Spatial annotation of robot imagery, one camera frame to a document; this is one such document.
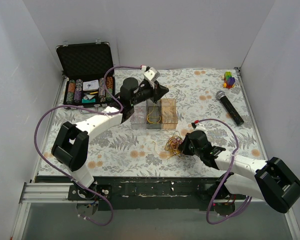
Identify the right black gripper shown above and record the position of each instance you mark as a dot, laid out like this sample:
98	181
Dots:
184	145

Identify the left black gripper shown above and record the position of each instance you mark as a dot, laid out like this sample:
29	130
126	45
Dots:
154	89

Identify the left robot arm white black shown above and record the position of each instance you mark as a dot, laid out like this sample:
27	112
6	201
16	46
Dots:
72	142

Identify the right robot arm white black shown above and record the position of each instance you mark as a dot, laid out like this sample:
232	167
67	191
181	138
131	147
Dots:
269	180

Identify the smoky grey plastic box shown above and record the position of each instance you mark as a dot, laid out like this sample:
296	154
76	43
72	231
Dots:
153	115

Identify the amber plastic box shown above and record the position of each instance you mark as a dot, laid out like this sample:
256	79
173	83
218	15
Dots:
169	116

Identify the floral patterned table mat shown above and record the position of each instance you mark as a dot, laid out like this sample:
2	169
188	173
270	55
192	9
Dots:
124	152

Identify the clear plastic box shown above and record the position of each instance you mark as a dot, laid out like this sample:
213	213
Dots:
138	119

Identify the black handheld microphone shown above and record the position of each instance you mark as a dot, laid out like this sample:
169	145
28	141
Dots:
221	96

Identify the white playing card deck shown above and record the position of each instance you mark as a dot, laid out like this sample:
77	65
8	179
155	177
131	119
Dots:
89	86

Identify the colourful toy block train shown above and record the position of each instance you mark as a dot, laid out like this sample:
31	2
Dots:
228	80

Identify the black poker chip case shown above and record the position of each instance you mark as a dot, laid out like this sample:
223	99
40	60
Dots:
86	62

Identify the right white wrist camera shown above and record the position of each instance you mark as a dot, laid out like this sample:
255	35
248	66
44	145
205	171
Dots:
198	126

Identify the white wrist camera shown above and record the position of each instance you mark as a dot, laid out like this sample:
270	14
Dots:
198	126
150	73

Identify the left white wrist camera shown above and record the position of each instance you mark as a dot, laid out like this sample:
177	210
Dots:
150	73

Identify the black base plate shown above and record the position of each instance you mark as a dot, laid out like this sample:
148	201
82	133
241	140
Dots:
151	193

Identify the aluminium frame rail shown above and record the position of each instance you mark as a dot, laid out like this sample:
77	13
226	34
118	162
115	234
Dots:
52	209

